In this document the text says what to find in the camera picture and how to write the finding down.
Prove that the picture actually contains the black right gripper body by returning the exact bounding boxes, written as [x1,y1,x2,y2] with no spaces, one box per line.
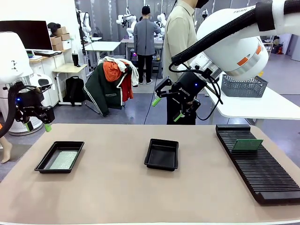
[170,71,209,104]

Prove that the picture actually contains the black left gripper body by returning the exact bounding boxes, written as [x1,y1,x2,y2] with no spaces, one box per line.
[14,89,45,116]

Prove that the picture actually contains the black ESD tray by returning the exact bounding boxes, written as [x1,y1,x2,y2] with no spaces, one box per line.
[143,138,180,172]
[34,141,85,174]

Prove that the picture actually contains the large green circuit board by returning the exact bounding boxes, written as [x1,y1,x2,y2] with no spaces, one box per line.
[49,150,79,170]

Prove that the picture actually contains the small green circuit board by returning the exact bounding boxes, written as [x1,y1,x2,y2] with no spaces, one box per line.
[232,139,264,151]

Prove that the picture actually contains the white air purifier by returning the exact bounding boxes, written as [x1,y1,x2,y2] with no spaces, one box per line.
[0,77,44,136]

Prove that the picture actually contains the white garment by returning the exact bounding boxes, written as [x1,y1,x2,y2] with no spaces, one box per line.
[100,56,140,88]

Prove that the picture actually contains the bare lower leg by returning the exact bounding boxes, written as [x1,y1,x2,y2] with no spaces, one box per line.
[0,135,13,164]

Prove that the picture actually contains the red garment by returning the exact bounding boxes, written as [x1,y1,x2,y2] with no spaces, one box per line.
[120,72,135,103]

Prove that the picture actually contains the black backpack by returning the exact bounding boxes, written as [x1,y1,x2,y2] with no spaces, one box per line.
[62,75,86,107]

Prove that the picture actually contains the white cabinet wooden top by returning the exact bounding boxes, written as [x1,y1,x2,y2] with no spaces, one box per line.
[26,48,67,106]

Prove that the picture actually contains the black keyboard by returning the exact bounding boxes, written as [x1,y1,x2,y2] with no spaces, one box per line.
[33,50,63,57]

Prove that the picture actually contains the small wooden side table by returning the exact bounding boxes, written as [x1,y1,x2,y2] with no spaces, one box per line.
[52,63,88,106]

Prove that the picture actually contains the person in beige shirt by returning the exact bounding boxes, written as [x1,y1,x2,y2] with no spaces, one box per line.
[162,0,210,125]

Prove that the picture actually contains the person in grey jacket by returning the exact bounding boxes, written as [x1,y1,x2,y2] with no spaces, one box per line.
[132,5,162,85]

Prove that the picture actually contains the orange garment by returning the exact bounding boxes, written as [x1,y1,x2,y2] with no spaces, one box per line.
[103,61,125,83]

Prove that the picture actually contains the grey mesh basket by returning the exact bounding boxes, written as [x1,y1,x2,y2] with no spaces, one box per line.
[221,74,269,98]

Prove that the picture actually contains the dark green jacket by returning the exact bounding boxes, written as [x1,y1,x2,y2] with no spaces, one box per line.
[83,62,128,117]

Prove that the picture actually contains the black tumbler with straw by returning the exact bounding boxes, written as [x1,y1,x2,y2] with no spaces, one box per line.
[71,52,81,68]

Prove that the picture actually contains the black computer monitor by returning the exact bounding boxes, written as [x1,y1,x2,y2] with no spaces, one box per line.
[0,20,53,51]

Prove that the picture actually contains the white rounded table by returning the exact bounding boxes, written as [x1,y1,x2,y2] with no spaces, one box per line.
[203,70,300,125]

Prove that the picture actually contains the white background work table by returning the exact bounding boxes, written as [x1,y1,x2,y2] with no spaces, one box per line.
[83,41,122,69]

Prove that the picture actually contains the black face mask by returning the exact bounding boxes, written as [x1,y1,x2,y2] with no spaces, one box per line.
[195,0,210,9]

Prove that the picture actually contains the black slotted board rack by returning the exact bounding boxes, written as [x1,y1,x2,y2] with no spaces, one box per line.
[215,124,300,205]

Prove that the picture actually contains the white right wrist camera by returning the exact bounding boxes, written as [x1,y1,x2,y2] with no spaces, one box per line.
[188,53,218,72]

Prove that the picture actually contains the right arm black cable sleeve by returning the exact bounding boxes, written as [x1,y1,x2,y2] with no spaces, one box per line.
[170,0,300,68]

